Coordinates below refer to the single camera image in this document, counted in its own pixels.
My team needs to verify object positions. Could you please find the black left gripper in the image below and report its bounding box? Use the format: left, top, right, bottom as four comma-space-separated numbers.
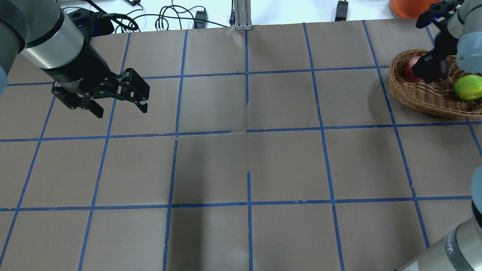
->
41, 40, 150, 119

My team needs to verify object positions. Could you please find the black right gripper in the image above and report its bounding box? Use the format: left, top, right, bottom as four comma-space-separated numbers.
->
413, 32, 459, 76

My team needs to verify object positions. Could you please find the red yellow apple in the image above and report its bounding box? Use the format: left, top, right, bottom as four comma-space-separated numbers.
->
401, 56, 422, 83

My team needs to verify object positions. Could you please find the green apple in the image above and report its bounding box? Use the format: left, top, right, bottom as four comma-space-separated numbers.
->
454, 75, 482, 101

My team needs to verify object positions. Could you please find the dark red apple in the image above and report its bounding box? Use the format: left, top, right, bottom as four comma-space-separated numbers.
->
420, 57, 449, 84

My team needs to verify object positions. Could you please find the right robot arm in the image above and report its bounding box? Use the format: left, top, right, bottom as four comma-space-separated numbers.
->
389, 0, 482, 271

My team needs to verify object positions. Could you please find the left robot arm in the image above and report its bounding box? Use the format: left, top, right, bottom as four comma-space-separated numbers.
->
1, 0, 150, 118

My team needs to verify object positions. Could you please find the woven wicker basket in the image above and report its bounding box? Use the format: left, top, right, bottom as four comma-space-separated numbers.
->
389, 49, 482, 119

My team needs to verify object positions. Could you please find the black power brick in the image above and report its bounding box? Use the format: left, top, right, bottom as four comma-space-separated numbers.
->
334, 0, 348, 22

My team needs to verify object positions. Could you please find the aluminium frame post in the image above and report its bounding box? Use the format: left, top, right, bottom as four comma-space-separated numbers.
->
232, 0, 253, 31

